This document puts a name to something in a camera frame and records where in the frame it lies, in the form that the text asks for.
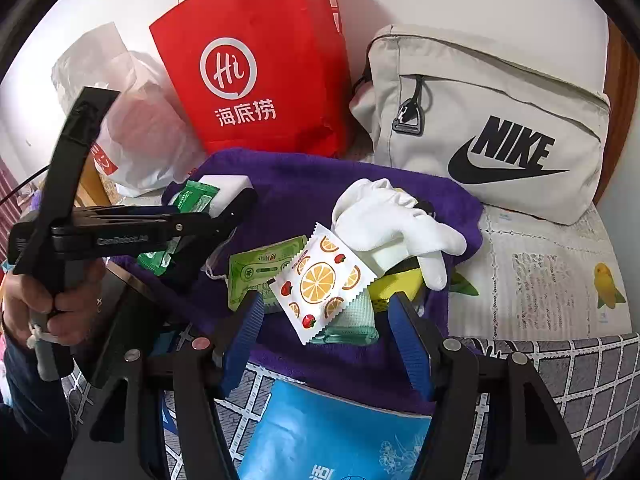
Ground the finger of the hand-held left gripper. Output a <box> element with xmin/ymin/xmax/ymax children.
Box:
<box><xmin>165</xmin><ymin>191</ymin><xmax>259</xmax><ymax>241</ymax></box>
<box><xmin>170</xmin><ymin>230</ymin><xmax>238</xmax><ymax>283</ymax></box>

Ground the grey waist bag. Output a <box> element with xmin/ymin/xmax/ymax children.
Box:
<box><xmin>349</xmin><ymin>24</ymin><xmax>612</xmax><ymax>226</ymax></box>

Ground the red paper bag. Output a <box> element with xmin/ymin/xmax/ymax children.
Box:
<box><xmin>149</xmin><ymin>0</ymin><xmax>356</xmax><ymax>158</ymax></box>

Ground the green wet wipe packet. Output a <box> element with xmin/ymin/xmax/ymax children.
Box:
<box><xmin>136</xmin><ymin>179</ymin><xmax>222</xmax><ymax>277</ymax></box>

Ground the purple towel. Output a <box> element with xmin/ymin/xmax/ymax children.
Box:
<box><xmin>107</xmin><ymin>147</ymin><xmax>483</xmax><ymax>416</ymax></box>

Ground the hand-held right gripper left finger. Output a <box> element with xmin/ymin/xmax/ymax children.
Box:
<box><xmin>60</xmin><ymin>290</ymin><xmax>266</xmax><ymax>480</ymax></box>

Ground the grey checkered quilt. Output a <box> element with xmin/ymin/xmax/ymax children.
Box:
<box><xmin>65</xmin><ymin>332</ymin><xmax>640</xmax><ymax>480</ymax></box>

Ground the wooden bedside cabinet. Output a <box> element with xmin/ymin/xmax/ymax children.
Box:
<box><xmin>75</xmin><ymin>157</ymin><xmax>123</xmax><ymax>207</ymax></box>

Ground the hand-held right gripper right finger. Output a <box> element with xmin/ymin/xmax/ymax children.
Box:
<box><xmin>387</xmin><ymin>292</ymin><xmax>586</xmax><ymax>480</ymax></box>

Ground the white plastic shopping bag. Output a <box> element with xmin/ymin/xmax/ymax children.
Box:
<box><xmin>51</xmin><ymin>22</ymin><xmax>211</xmax><ymax>198</ymax></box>

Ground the white glove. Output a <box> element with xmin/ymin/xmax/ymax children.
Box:
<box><xmin>331</xmin><ymin>177</ymin><xmax>467</xmax><ymax>292</ymax></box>

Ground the fruit print sachet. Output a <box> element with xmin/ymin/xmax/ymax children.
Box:
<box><xmin>269</xmin><ymin>221</ymin><xmax>379</xmax><ymax>346</ymax></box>

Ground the blue tissue pack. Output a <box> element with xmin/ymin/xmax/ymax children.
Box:
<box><xmin>236</xmin><ymin>379</ymin><xmax>435</xmax><ymax>480</ymax></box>

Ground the black cable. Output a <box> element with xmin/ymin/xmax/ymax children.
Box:
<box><xmin>0</xmin><ymin>169</ymin><xmax>51</xmax><ymax>206</ymax></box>

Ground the light green cloth square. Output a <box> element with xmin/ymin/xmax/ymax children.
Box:
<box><xmin>309</xmin><ymin>294</ymin><xmax>379</xmax><ymax>347</ymax></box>

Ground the green cassette print packet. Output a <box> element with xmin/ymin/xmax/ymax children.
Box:
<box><xmin>228</xmin><ymin>235</ymin><xmax>308</xmax><ymax>315</ymax></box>

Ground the wooden door frame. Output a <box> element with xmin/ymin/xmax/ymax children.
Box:
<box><xmin>606</xmin><ymin>22</ymin><xmax>640</xmax><ymax>206</ymax></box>

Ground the person's left forearm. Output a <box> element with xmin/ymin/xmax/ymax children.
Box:
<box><xmin>0</xmin><ymin>325</ymin><xmax>76</xmax><ymax>480</ymax></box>

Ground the person's left hand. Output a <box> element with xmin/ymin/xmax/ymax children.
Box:
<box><xmin>0</xmin><ymin>260</ymin><xmax>107</xmax><ymax>346</ymax></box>

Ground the fruit print bedsheet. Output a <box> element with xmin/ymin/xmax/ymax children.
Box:
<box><xmin>447</xmin><ymin>202</ymin><xmax>632</xmax><ymax>341</ymax></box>

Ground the striped red cloth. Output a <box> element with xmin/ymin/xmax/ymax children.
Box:
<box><xmin>0</xmin><ymin>157</ymin><xmax>23</xmax><ymax>256</ymax></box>

